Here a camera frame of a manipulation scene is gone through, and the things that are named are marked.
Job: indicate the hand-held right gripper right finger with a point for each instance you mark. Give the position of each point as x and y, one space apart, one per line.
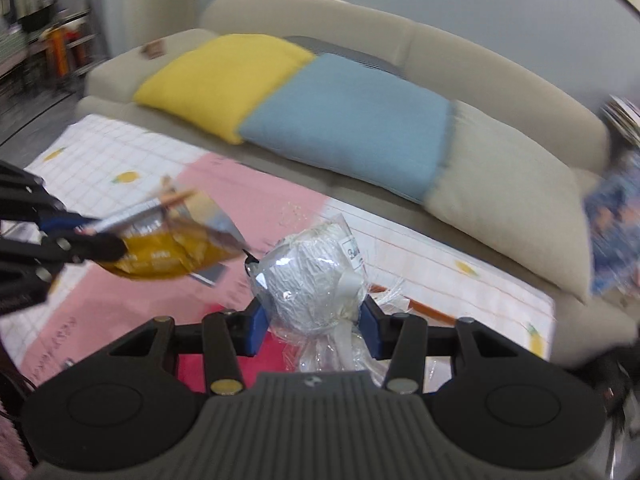
369 327

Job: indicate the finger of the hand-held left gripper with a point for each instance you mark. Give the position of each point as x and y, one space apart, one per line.
85 250
62 223

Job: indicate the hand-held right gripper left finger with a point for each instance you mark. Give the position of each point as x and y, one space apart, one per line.
257 322

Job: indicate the clear bag with white mask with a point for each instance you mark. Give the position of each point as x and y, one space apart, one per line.
305 280

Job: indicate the yellow snack packet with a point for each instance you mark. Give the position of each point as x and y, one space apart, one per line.
160 255

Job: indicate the pink fluffy rug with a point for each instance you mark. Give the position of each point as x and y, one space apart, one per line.
10 440

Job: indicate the metal storage rack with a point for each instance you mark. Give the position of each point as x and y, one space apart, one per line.
55 35

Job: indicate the beige pillow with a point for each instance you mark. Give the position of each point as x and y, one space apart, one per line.
510 195

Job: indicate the small brown packet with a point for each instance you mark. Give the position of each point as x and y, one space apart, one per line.
154 49

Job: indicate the light blue pillow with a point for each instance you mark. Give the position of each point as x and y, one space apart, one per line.
350 120

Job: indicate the yellow pillow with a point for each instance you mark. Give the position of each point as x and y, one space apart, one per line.
220 80

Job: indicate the blue printed cloth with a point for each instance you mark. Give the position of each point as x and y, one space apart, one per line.
615 220

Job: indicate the beige sofa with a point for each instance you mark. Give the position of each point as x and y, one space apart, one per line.
500 75

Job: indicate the stack of magazines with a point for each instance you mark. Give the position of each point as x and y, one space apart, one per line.
624 117

